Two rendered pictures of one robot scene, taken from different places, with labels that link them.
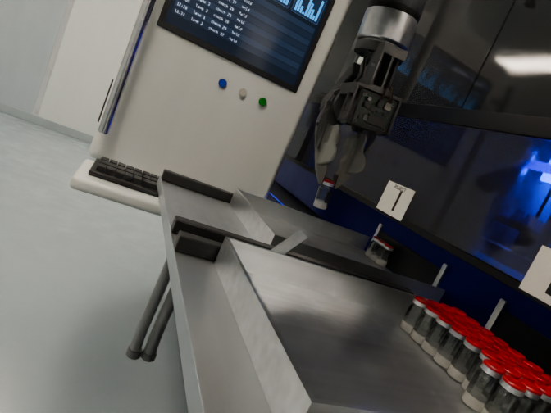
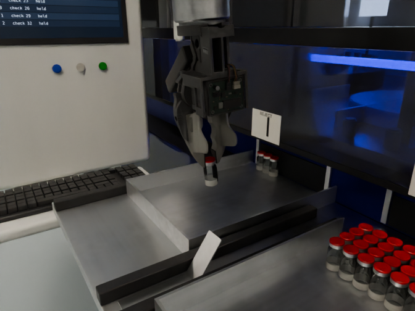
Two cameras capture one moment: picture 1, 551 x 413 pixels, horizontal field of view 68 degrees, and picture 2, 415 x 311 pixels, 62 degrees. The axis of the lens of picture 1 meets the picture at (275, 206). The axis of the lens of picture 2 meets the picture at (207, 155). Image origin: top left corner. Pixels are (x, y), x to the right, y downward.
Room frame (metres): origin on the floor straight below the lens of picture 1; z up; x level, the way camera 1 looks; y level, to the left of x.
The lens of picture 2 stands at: (0.13, 0.03, 1.21)
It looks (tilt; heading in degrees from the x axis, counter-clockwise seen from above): 20 degrees down; 350
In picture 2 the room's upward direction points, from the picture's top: straight up
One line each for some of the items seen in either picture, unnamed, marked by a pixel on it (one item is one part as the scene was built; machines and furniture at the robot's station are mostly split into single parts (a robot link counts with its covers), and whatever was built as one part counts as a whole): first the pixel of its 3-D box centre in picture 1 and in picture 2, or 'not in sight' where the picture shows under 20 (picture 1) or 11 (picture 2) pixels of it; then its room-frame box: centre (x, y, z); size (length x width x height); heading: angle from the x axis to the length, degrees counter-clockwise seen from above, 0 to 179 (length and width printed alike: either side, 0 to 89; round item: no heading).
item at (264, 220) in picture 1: (329, 243); (228, 190); (0.75, -0.12, 0.90); 0.34 x 0.26 x 0.04; 113
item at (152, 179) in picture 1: (176, 192); (72, 189); (0.99, 0.24, 0.82); 0.40 x 0.14 x 0.02; 113
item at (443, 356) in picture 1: (458, 353); (387, 286); (0.43, -0.25, 0.90); 0.18 x 0.02 x 0.05; 23
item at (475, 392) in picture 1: (483, 385); not in sight; (0.37, -0.25, 0.90); 0.02 x 0.02 x 0.05
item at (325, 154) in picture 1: (328, 154); (200, 143); (0.61, -0.04, 1.05); 0.06 x 0.03 x 0.09; 17
